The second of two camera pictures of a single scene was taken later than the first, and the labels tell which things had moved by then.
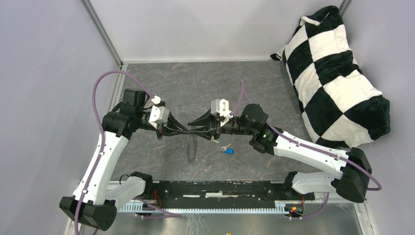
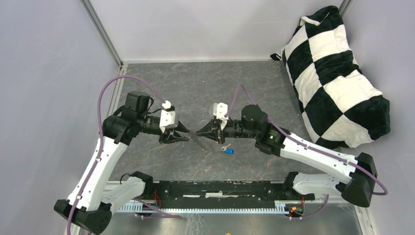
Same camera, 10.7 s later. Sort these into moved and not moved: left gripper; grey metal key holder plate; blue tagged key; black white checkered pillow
Moved: grey metal key holder plate; left gripper
Not moved: black white checkered pillow; blue tagged key
